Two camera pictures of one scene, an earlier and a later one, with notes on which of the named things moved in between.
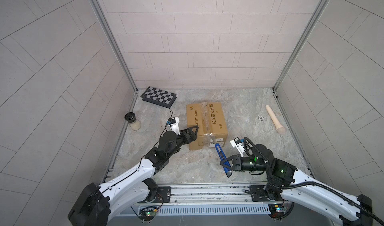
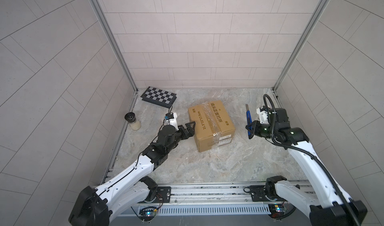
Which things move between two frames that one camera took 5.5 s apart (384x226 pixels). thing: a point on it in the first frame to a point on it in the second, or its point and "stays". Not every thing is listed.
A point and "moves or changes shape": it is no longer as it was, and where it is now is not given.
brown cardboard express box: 210,118 moves or changes shape
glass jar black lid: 130,117 stays
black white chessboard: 159,97 stays
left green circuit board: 147,214 stays
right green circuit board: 277,210 stays
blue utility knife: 228,172 to 248,117
